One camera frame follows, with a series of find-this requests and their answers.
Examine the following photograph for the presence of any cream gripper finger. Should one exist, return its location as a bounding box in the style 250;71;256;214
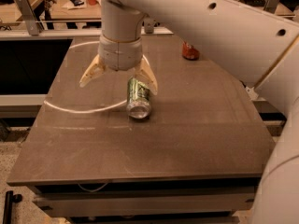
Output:
134;57;158;95
79;55;106;88

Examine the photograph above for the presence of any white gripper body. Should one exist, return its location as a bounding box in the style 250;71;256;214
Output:
98;35;142;71

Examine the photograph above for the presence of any green soda can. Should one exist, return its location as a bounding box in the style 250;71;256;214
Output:
126;77;151;119

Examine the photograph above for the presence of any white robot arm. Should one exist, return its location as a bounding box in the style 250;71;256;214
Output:
80;0;299;224

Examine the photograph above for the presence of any red Coca-Cola can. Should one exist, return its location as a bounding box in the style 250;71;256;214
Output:
182;42;199;61

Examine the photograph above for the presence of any clear sanitizer bottle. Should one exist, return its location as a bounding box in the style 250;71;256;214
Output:
245;86;259;101

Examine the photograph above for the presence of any middle metal bracket post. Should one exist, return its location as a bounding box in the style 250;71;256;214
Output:
143;17;155;34

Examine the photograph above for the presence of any left metal bracket post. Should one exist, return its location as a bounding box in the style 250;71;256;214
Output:
15;0;42;36

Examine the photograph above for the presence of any white cable under table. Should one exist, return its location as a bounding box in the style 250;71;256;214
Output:
77;182;110;193

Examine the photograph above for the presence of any black clamp handle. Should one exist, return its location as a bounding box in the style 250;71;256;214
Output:
2;190;22;224

